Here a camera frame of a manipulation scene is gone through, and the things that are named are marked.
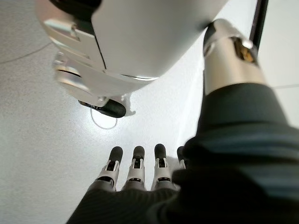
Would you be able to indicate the black vertical bar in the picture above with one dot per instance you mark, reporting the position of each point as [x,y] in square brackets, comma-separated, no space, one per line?
[259,21]

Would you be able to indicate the right robot hand dark palm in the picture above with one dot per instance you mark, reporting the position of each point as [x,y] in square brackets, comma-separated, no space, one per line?
[236,163]

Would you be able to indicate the robot foot black sole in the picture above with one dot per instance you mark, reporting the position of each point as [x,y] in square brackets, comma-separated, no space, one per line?
[112,108]

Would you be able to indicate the white robot body shell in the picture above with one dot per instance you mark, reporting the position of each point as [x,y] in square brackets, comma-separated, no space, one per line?
[144,37]

